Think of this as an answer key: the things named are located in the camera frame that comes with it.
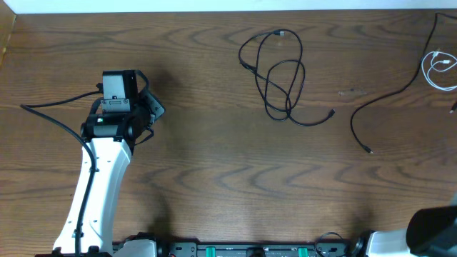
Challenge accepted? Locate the thick black USB cable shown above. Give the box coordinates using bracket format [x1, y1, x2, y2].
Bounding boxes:
[238, 29, 336, 127]

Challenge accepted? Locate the white USB cable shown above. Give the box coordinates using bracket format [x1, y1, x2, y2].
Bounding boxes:
[421, 49, 457, 92]

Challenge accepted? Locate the thin black USB cable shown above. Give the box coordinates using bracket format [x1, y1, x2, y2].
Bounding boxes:
[349, 12, 457, 154]

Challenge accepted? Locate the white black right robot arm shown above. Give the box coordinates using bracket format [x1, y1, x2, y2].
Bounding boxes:
[350, 206, 456, 257]

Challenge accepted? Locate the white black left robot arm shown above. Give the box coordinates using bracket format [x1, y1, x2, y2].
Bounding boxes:
[51, 89, 165, 256]

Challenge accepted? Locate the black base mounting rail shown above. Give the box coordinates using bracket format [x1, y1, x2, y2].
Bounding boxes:
[112, 241, 361, 257]

